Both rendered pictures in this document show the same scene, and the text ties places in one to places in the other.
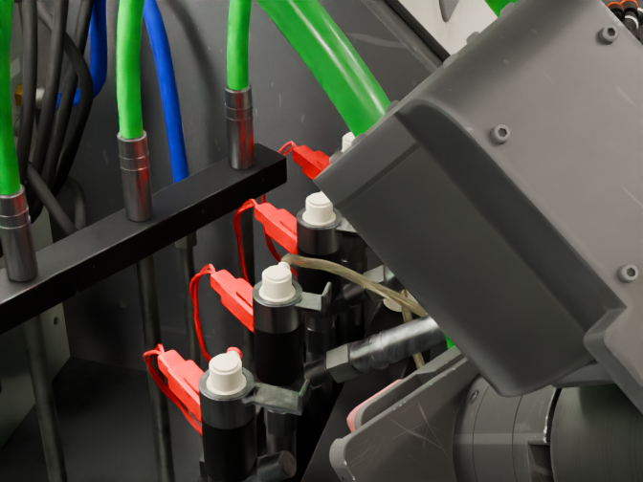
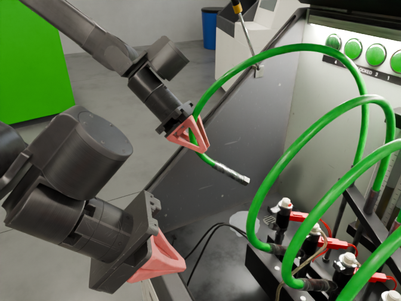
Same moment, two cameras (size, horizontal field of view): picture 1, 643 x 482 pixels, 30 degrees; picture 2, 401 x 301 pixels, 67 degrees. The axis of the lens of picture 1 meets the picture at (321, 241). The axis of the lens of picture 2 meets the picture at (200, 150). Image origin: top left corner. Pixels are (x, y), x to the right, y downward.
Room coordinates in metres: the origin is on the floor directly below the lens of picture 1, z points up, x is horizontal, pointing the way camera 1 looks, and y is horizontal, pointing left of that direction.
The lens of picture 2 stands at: (0.69, -0.42, 1.55)
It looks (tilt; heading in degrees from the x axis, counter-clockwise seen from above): 31 degrees down; 136
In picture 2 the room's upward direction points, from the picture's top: straight up
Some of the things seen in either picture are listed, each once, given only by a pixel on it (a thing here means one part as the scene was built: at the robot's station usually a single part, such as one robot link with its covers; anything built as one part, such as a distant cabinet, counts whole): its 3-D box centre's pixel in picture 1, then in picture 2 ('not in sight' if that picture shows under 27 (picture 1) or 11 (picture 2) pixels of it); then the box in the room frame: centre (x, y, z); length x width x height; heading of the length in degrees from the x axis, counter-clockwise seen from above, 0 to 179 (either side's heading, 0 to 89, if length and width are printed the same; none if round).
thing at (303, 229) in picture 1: (335, 354); (330, 300); (0.61, -0.01, 1.02); 0.05 x 0.03 x 0.21; 73
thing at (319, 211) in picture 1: (320, 216); (348, 261); (0.61, 0.00, 1.12); 0.02 x 0.02 x 0.03
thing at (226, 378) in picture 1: (227, 381); (286, 205); (0.46, 0.05, 1.12); 0.02 x 0.02 x 0.03
